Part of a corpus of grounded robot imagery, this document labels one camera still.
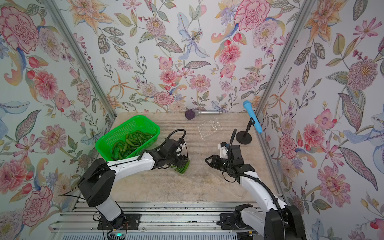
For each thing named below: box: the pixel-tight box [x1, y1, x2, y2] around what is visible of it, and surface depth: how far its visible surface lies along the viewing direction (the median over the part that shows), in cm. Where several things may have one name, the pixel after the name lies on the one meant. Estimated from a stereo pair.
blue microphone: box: [243, 100, 263, 134], surface depth 93 cm
